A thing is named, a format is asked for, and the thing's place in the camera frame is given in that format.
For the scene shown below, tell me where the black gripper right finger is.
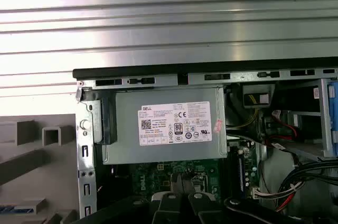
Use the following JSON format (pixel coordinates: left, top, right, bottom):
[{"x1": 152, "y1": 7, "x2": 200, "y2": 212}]
[{"x1": 183, "y1": 174, "x2": 301, "y2": 224}]

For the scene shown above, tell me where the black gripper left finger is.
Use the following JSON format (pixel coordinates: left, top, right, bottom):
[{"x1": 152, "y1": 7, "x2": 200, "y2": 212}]
[{"x1": 76, "y1": 173, "x2": 185, "y2": 224}]

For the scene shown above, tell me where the green motherboard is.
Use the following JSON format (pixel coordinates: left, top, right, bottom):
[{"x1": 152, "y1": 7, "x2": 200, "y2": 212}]
[{"x1": 110, "y1": 139, "x2": 262, "y2": 210}]

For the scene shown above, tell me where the grey power supply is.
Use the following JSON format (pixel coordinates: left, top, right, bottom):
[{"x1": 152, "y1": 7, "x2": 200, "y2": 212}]
[{"x1": 92, "y1": 86, "x2": 228, "y2": 166}]

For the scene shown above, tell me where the grey parts rack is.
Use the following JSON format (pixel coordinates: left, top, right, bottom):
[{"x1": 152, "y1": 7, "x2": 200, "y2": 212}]
[{"x1": 0, "y1": 114, "x2": 80, "y2": 224}]

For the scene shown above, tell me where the black PC case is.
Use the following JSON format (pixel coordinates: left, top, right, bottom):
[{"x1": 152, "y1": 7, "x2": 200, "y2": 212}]
[{"x1": 72, "y1": 61, "x2": 338, "y2": 224}]

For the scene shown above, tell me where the grey drive cage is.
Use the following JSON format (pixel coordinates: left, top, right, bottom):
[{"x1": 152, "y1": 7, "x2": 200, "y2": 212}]
[{"x1": 274, "y1": 77, "x2": 338, "y2": 163}]

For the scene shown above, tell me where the blue drive latch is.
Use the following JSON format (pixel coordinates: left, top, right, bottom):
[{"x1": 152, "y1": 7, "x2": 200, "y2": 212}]
[{"x1": 326, "y1": 81, "x2": 338, "y2": 156}]

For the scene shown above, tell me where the yellow wire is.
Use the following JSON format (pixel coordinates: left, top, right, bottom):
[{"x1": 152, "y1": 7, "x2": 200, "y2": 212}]
[{"x1": 236, "y1": 94, "x2": 259, "y2": 129}]

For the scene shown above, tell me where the black cable bundle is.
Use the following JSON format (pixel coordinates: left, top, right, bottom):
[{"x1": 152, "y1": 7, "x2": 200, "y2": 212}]
[{"x1": 274, "y1": 160, "x2": 338, "y2": 213}]

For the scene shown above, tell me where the red orange wire bundle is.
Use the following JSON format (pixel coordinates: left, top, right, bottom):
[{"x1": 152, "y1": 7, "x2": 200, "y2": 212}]
[{"x1": 271, "y1": 119, "x2": 304, "y2": 213}]

